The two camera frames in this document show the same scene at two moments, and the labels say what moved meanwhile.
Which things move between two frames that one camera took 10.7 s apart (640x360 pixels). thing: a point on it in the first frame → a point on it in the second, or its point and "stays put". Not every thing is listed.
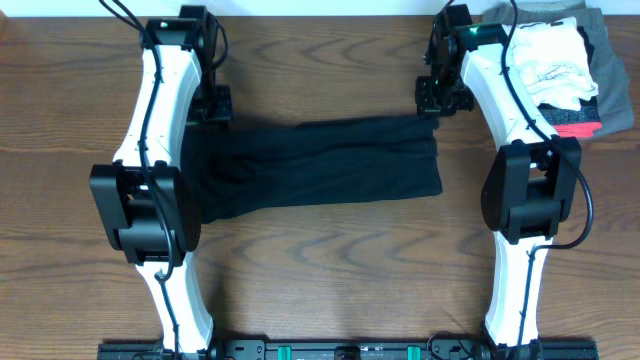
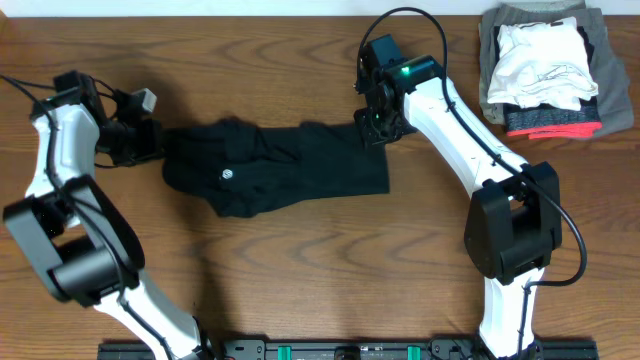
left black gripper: (224, 112) → (150, 132)
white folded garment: (552, 60) stays put
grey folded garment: (610, 73) stays put
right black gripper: (427, 105) → (371, 135)
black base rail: (350, 348) stays put
